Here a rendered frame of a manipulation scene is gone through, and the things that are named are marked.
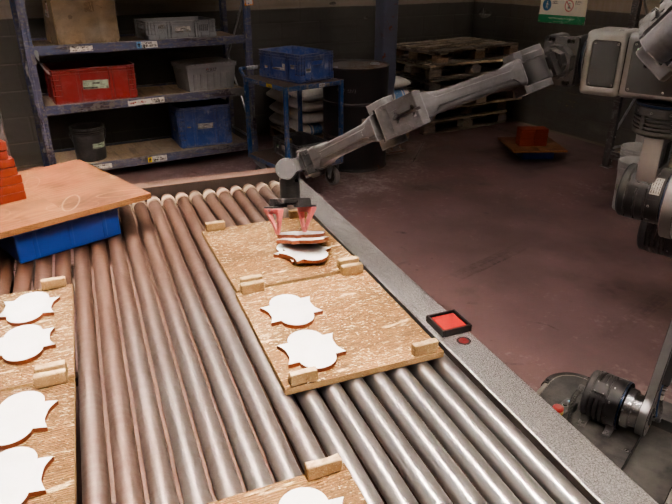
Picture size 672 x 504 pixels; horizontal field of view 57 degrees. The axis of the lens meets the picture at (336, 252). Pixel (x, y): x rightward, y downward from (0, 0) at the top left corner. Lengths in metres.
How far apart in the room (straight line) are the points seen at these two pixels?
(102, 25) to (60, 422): 4.61
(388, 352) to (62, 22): 4.58
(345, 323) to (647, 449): 1.26
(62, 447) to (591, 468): 0.89
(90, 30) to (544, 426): 4.91
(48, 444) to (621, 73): 1.47
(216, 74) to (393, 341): 4.68
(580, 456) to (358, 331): 0.51
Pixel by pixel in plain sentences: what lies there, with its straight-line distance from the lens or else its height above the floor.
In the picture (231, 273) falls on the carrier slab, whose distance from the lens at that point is 1.64.
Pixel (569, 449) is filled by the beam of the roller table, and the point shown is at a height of 0.91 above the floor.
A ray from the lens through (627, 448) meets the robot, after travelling 2.28.
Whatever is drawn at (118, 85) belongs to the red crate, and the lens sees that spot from 5.57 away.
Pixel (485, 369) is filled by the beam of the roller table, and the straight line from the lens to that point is 1.33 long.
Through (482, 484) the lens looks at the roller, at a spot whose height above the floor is 0.91.
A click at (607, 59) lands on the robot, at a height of 1.46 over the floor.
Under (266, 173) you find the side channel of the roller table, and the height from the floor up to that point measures 0.95.
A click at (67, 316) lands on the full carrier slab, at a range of 1.56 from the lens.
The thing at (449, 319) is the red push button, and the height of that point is 0.93.
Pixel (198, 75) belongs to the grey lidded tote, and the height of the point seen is 0.78.
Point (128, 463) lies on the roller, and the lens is 1.14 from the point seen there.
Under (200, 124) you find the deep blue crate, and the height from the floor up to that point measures 0.34.
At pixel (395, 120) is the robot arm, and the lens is 1.39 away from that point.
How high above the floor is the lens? 1.68
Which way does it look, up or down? 25 degrees down
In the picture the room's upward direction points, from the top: straight up
